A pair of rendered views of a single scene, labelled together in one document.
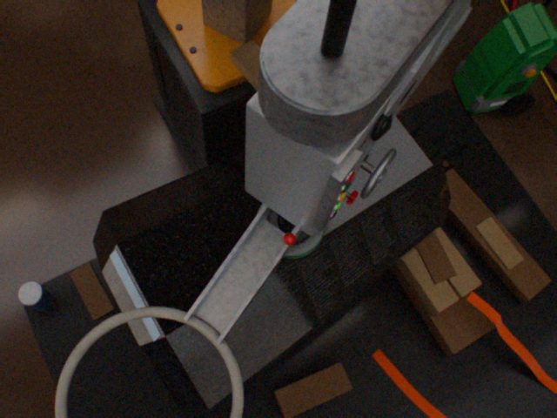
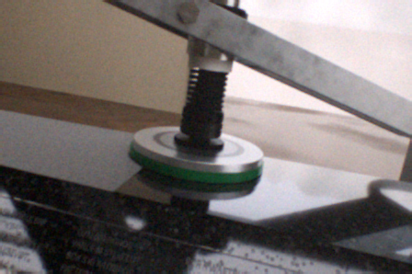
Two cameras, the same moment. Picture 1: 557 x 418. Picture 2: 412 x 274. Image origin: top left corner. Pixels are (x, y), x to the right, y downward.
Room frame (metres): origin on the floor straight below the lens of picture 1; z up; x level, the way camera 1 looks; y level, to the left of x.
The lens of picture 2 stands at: (0.97, 0.39, 0.98)
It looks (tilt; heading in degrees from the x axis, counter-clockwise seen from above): 13 degrees down; 229
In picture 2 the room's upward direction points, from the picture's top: 8 degrees clockwise
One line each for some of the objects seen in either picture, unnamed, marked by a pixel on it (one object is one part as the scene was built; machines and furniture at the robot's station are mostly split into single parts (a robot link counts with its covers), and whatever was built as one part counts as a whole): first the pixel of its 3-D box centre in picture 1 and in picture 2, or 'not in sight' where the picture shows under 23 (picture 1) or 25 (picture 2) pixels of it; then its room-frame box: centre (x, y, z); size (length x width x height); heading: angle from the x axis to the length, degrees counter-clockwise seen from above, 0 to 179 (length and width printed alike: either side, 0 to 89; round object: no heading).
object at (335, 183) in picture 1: (335, 192); not in sight; (0.48, -0.12, 1.35); 0.08 x 0.03 x 0.28; 153
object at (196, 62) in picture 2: not in sight; (211, 57); (0.60, -0.05, 0.97); 0.07 x 0.07 x 0.04
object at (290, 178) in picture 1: (326, 128); not in sight; (0.67, -0.09, 1.30); 0.36 x 0.22 x 0.45; 153
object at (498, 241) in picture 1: (499, 243); not in sight; (0.93, -1.05, 0.10); 0.25 x 0.10 x 0.01; 41
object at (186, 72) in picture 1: (238, 81); not in sight; (1.40, 0.26, 0.37); 0.66 x 0.66 x 0.74; 38
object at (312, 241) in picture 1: (290, 222); (198, 146); (0.60, -0.05, 0.83); 0.21 x 0.21 x 0.01
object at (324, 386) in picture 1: (312, 390); not in sight; (0.16, -0.27, 0.07); 0.30 x 0.12 x 0.12; 122
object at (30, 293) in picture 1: (35, 296); not in sight; (0.35, 0.97, 0.08); 0.10 x 0.10 x 0.13
